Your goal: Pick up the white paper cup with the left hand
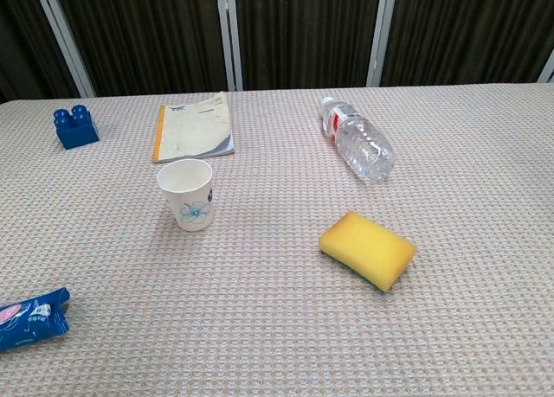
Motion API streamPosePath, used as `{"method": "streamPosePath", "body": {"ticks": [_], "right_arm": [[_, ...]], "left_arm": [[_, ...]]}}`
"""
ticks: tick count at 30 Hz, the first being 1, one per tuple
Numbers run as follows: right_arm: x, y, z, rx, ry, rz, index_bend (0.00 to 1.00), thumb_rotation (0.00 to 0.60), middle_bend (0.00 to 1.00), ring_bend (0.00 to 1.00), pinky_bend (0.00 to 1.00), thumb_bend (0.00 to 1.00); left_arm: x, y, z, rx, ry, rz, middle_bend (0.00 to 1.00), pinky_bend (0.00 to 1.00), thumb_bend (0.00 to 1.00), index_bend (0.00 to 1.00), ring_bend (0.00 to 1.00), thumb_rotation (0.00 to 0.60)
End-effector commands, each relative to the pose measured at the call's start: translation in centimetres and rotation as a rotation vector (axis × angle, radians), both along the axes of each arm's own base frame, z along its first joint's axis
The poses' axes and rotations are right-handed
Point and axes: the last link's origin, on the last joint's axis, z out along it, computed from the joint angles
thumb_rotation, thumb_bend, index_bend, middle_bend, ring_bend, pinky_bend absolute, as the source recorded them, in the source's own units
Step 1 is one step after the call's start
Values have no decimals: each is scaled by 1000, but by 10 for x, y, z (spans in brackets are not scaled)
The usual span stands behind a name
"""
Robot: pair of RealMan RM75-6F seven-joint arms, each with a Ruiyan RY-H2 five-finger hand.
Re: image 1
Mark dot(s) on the white paper cup blue flower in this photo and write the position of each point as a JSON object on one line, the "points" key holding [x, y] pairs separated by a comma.
{"points": [[186, 185]]}

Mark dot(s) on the patterned woven tablecloth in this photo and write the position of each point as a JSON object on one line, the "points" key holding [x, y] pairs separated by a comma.
{"points": [[277, 284]]}

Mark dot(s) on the clear plastic water bottle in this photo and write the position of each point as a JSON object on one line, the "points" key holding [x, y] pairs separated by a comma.
{"points": [[361, 139]]}

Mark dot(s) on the worn notebook orange spine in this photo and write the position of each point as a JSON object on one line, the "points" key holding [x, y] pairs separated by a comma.
{"points": [[192, 131]]}

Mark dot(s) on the yellow sponge green underside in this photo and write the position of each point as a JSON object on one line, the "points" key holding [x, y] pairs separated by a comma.
{"points": [[365, 245]]}

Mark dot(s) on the blue toy building block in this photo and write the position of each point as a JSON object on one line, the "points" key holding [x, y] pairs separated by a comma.
{"points": [[77, 130]]}

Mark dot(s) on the blue plastic snack packet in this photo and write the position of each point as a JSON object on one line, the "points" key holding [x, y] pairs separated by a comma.
{"points": [[30, 321]]}

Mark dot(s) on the grey metal partition post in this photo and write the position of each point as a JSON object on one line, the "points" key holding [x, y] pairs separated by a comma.
{"points": [[65, 38], [548, 68], [381, 33], [228, 36]]}

